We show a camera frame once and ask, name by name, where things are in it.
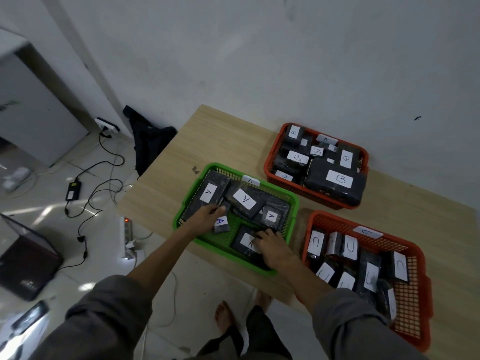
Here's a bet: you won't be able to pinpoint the person's right hand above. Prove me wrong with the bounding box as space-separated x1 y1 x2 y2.
255 228 301 270

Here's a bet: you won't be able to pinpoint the person's left hand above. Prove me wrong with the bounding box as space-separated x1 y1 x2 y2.
186 203 227 237

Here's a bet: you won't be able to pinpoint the small black labelled packet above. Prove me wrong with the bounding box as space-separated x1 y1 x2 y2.
212 214 231 235

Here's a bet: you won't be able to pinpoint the person's left forearm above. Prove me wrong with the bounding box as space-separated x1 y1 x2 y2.
127 224 198 297

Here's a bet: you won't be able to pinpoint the person's right forearm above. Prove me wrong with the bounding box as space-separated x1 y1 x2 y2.
277 255 339 306

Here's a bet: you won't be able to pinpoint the long black labelled packet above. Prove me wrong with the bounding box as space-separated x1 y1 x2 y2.
182 169 232 222

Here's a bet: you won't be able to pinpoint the shiny black labelled packet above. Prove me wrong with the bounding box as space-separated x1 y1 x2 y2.
259 205 290 231

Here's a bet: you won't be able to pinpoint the large black labelled packet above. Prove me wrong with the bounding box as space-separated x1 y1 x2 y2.
224 182 268 220

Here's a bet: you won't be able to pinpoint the green plastic basket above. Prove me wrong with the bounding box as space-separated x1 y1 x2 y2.
172 162 300 277

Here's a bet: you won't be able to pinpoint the person's right foot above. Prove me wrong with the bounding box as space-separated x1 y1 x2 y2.
254 290 273 311

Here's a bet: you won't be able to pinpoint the person's foot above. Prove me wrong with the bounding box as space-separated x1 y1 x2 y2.
254 290 273 311
214 300 236 333

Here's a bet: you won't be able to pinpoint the orange plastic basket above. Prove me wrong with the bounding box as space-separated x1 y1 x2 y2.
301 210 433 352
263 122 370 210

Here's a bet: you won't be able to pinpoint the pile of black packets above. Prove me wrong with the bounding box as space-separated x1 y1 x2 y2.
305 227 409 325
272 124 368 207

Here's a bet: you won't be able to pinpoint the person's left foot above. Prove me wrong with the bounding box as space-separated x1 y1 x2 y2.
214 300 236 333

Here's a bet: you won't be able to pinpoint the white floor power strip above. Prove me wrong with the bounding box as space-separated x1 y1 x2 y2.
119 217 136 260

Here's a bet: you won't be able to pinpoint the black bag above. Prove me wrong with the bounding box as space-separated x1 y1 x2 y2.
122 105 178 178

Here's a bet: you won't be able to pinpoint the black trousers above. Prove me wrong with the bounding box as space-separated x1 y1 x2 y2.
195 305 290 360

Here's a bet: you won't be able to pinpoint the black power adapter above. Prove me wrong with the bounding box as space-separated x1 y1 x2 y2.
65 179 83 202

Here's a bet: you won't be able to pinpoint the dark laptop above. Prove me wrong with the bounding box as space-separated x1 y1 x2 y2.
0 213 64 302

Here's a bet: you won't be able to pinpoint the white charger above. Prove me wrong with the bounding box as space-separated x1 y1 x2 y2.
2 167 34 190

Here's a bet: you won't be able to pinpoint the white cabinet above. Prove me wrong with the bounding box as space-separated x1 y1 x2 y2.
0 28 91 167

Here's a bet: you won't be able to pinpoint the black phone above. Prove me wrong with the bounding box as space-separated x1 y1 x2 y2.
10 300 50 333

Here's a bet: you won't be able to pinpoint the white cable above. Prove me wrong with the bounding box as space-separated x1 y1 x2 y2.
144 271 178 329

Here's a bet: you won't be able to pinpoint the black power cable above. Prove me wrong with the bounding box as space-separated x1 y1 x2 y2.
58 130 125 272

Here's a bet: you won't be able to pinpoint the white wall power strip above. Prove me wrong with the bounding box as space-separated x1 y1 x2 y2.
94 116 121 134

